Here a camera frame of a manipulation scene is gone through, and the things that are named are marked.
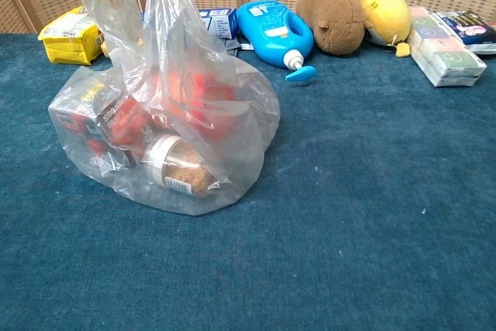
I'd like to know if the red espresso coffee box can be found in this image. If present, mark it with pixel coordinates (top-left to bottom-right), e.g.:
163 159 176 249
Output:
95 95 175 169

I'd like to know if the dark blue printed package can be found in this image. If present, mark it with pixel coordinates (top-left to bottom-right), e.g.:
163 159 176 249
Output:
432 9 496 55

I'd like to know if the blue detergent pump bottle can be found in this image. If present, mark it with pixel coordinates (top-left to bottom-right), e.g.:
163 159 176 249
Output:
235 0 317 83

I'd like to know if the clear jar with white lid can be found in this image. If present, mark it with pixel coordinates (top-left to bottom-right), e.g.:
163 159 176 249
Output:
139 133 225 198

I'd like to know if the orange red snack package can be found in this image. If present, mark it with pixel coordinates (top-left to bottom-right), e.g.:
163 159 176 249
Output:
149 67 242 130

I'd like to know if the blue and white carton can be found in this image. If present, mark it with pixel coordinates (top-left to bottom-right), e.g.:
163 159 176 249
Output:
198 7 238 40

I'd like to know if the brown capybara plush toy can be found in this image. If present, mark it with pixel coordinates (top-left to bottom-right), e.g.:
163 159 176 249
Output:
295 0 367 56

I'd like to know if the clear plastic shopping bag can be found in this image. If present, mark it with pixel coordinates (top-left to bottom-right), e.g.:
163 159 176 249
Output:
46 0 281 217

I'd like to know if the dark box with yellow print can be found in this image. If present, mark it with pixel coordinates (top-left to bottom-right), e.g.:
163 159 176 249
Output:
48 81 119 153

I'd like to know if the blue carpet table cover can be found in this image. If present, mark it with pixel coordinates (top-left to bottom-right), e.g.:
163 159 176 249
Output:
0 32 496 331

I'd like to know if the yellow plush toy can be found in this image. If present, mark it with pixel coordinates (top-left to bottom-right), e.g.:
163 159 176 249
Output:
355 0 412 59

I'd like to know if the pastel tissue multipack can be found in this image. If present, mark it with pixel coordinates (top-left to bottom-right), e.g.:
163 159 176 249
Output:
407 5 488 88

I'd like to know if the yellow snack package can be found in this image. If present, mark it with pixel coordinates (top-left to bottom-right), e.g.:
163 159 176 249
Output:
37 5 105 66

